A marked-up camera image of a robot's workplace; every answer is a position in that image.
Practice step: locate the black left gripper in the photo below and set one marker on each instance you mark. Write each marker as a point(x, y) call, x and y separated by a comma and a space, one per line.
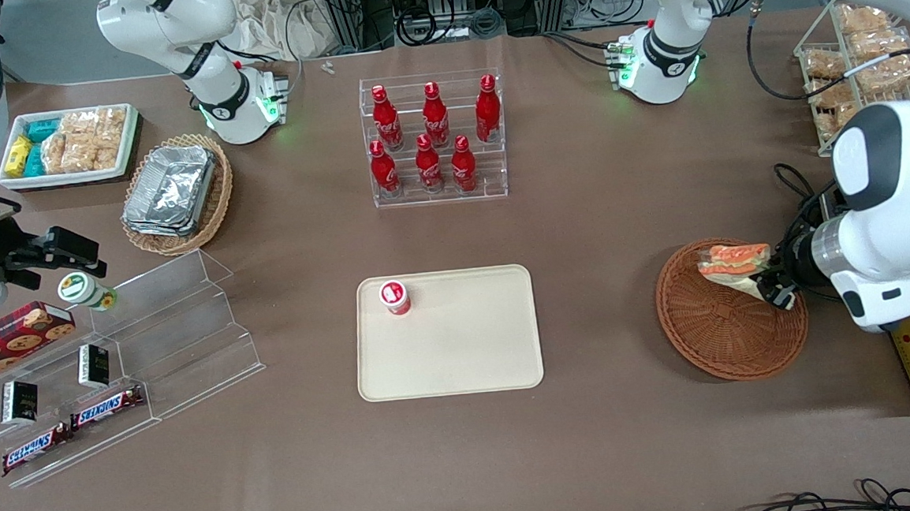
point(792, 259)

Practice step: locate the triangle sandwich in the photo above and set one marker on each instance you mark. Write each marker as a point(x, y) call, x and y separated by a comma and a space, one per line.
point(732, 264)

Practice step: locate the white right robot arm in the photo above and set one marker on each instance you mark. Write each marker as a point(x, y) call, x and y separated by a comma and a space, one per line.
point(217, 104)

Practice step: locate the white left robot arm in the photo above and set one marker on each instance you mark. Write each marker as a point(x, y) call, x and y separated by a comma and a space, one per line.
point(900, 173)

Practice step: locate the round brown wicker basket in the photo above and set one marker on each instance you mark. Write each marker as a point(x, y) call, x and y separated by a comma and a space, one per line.
point(720, 334)

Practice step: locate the oval wicker basket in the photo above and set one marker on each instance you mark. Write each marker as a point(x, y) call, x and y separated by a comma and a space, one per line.
point(218, 199)

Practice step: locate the beige plastic tray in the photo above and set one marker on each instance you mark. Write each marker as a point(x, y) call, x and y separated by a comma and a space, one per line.
point(468, 341)

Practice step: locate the green lidded cup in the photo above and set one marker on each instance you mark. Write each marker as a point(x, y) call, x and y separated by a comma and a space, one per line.
point(82, 290)

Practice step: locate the white rectangular snack bin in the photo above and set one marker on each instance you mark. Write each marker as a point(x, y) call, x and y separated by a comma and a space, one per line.
point(63, 178)

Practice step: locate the black grey device box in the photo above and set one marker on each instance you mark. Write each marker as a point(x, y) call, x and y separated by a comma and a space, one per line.
point(831, 205)

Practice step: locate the teal snack packet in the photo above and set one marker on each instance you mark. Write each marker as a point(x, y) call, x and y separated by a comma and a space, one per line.
point(43, 130)
point(34, 161)

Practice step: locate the clear bag of rice crackers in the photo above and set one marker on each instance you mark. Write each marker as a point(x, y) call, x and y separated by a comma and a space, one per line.
point(111, 138)
point(80, 140)
point(55, 153)

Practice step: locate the red cookie box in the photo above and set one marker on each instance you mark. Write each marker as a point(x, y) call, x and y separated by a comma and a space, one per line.
point(10, 342)

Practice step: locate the small black box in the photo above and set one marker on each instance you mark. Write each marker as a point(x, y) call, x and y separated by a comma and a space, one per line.
point(94, 366)
point(18, 402)

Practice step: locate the clear acrylic stepped shelf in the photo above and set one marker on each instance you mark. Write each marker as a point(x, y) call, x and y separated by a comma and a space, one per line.
point(59, 367)
point(192, 343)

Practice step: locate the stack of foil trays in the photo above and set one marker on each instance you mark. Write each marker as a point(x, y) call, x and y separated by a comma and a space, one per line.
point(170, 190)

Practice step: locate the yellow snack packet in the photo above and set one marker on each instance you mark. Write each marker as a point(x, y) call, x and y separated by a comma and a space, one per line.
point(18, 156)

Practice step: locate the snickers bar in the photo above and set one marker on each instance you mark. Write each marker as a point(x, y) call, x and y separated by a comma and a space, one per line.
point(107, 408)
point(36, 448)

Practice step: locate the clear bag of fried snacks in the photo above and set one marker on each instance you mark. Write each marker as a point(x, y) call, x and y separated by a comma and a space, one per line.
point(828, 92)
point(835, 115)
point(886, 75)
point(880, 44)
point(863, 19)
point(825, 64)

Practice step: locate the clear acrylic bottle rack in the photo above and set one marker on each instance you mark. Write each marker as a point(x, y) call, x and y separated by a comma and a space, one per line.
point(490, 182)

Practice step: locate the white cloth bag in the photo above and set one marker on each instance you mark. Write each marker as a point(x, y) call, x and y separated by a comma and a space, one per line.
point(283, 25)

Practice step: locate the red cola bottle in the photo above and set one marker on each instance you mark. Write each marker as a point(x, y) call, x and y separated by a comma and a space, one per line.
point(387, 121)
point(435, 118)
point(383, 171)
point(463, 166)
point(429, 166)
point(487, 111)

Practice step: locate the red lidded cup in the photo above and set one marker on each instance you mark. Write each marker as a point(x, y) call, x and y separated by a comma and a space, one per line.
point(395, 297)

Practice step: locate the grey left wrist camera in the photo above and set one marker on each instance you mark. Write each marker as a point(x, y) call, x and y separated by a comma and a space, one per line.
point(880, 300)

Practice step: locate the aluminium frame profile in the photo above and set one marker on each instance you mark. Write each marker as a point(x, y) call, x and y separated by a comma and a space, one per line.
point(349, 13)

